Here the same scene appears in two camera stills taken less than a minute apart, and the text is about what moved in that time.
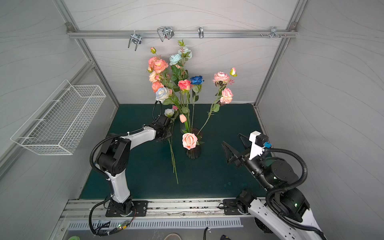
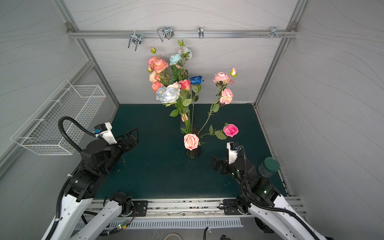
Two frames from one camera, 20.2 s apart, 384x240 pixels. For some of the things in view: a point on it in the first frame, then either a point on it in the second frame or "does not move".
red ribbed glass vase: x=195 y=152 does not move
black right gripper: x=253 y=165 -> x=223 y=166
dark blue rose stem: x=196 y=82 does not move
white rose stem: x=162 y=95 does not move
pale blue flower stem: x=179 y=72 does not move
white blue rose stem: x=169 y=112 -> x=169 y=96
